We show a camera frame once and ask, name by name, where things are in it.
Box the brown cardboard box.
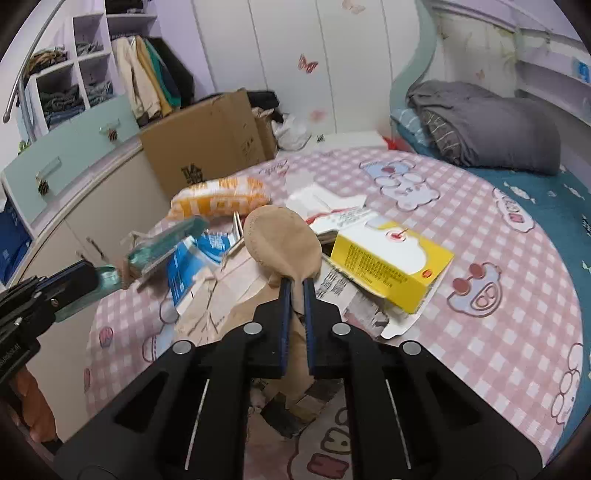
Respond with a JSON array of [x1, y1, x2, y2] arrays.
[[140, 89, 278, 197]]

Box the clear teal plastic bottle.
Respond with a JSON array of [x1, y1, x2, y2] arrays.
[[55, 217, 211, 324]]

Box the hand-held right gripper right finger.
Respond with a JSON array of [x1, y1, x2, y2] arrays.
[[302, 277, 543, 480]]

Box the brown paper sheet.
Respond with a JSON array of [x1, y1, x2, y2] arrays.
[[175, 249, 278, 347]]

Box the blue snack packet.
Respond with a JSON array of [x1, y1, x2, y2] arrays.
[[167, 233, 232, 317]]

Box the folded dark clothes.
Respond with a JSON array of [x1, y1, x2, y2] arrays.
[[37, 80, 114, 127]]

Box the mint green drawer unit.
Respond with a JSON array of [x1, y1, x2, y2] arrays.
[[2, 95, 141, 229]]

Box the black bag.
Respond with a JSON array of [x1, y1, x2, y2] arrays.
[[247, 91, 282, 123]]

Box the white plastic bag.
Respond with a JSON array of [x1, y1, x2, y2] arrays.
[[272, 113, 312, 151]]

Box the red and white platform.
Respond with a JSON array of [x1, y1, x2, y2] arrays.
[[316, 130, 407, 151]]

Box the grey blanket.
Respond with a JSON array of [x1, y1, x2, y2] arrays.
[[406, 80, 561, 176]]

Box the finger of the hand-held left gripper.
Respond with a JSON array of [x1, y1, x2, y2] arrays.
[[0, 260, 100, 344]]

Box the white flattened carton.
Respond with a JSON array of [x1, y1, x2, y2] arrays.
[[285, 182, 370, 229]]

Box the blue box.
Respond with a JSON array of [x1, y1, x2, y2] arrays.
[[0, 198, 33, 287]]

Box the mint and white headboard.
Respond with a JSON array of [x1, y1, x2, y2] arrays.
[[389, 0, 591, 121]]

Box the hanging clothes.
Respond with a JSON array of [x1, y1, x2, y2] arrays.
[[112, 36, 195, 125]]

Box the white cabinet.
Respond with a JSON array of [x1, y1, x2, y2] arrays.
[[9, 136, 171, 444]]

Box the beige sock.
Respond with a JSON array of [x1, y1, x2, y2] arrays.
[[242, 205, 324, 393]]

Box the blue striped pillow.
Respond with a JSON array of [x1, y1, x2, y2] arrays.
[[392, 108, 435, 148]]

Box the orange snack bag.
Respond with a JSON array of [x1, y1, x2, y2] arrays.
[[171, 176, 271, 220]]

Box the pink checked bedsheet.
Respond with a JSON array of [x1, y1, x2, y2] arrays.
[[85, 147, 585, 480]]

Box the dark checked paper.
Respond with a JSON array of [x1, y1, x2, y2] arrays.
[[252, 376, 345, 439]]

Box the metal rail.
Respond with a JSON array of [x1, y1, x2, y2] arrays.
[[2, 0, 65, 123]]

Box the yellow cardboard carton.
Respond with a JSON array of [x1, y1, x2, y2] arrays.
[[330, 217, 455, 315]]

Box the teal bedsheet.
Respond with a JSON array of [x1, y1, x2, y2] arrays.
[[466, 164, 591, 467]]

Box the newspaper sheet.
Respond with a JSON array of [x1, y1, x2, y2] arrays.
[[321, 258, 416, 340]]

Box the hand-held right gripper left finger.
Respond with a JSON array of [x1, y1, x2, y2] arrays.
[[55, 277, 294, 480]]

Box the white shelf unit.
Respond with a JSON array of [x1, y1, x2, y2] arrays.
[[23, 11, 160, 137]]

